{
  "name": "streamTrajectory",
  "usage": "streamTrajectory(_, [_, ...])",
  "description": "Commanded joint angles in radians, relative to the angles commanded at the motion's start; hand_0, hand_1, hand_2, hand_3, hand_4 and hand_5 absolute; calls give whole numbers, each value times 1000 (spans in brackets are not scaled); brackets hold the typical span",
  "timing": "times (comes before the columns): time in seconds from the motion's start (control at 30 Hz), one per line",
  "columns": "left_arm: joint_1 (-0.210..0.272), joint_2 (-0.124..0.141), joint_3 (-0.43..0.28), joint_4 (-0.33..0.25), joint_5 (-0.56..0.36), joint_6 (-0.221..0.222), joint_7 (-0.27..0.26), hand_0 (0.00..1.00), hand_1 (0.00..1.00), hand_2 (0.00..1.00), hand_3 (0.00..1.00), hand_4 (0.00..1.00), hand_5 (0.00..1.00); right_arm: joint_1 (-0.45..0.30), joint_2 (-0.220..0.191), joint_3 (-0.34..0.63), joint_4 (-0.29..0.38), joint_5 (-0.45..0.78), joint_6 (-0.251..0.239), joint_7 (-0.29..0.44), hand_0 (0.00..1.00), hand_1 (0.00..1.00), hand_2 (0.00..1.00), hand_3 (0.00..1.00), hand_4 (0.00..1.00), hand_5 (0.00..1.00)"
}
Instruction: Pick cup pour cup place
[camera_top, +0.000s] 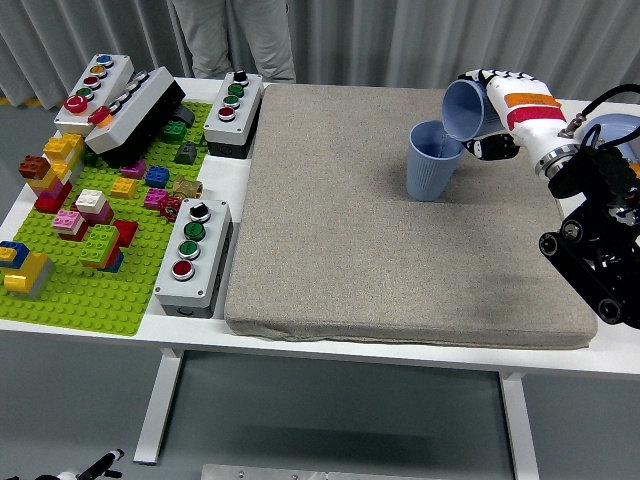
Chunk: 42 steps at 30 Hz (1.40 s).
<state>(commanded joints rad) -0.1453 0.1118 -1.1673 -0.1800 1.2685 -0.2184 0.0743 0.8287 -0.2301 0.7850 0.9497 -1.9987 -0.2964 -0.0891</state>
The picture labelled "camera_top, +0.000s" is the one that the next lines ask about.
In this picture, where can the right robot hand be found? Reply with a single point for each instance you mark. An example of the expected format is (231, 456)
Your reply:
(530, 115)

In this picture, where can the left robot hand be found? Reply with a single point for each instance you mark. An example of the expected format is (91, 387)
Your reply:
(107, 460)

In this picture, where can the blue ribbed plastic cup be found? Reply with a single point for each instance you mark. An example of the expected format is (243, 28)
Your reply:
(427, 177)
(462, 110)

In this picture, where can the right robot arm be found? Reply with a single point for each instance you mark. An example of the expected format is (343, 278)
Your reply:
(595, 172)

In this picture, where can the white table leg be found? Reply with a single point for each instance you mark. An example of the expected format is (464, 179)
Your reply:
(520, 430)
(157, 405)

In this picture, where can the blue plate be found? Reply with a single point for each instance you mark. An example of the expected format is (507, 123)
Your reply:
(617, 125)

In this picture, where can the orange fruit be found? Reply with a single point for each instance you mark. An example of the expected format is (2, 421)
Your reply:
(636, 170)

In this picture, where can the green lego baseplate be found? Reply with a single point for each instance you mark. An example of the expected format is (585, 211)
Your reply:
(90, 305)

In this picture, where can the grey curtain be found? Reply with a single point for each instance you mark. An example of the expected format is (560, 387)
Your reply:
(350, 40)

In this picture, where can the blue yellow grey brick stack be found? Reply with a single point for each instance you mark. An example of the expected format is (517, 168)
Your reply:
(27, 272)

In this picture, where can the green orange blue brick stack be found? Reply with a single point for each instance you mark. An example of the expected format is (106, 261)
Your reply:
(100, 242)

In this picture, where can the grey-brown fabric mat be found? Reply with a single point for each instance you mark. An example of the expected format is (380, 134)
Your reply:
(350, 240)

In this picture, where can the red lego brick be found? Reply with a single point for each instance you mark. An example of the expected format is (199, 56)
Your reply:
(127, 231)

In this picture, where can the pink white red brick stack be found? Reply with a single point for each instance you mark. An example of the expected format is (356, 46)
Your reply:
(69, 222)

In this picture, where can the four-button grey control box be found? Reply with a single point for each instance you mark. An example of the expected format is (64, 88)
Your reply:
(212, 240)
(247, 102)

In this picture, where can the white-topped pink brick stack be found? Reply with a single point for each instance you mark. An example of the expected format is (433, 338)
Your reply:
(92, 202)

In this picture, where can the magenta lego brick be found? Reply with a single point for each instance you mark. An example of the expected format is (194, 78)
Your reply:
(134, 170)
(155, 199)

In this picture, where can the person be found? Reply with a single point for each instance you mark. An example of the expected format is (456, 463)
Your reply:
(270, 45)

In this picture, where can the yellow lego brick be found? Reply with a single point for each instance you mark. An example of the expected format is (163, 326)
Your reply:
(123, 188)

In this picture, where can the brown yellow red brick tower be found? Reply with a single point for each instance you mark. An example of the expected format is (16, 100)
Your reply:
(52, 185)

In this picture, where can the blue lego brick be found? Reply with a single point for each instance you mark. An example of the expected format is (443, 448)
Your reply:
(157, 177)

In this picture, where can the dark grey slope brick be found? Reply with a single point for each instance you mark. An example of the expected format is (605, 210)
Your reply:
(186, 154)

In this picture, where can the green lego brick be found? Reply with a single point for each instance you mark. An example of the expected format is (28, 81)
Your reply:
(174, 131)

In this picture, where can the black curved lego brick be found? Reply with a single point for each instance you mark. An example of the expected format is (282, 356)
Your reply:
(185, 116)

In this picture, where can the long grey black control box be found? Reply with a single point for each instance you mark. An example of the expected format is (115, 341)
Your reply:
(135, 112)

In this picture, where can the five-button white control box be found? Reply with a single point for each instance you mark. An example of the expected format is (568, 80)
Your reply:
(112, 75)

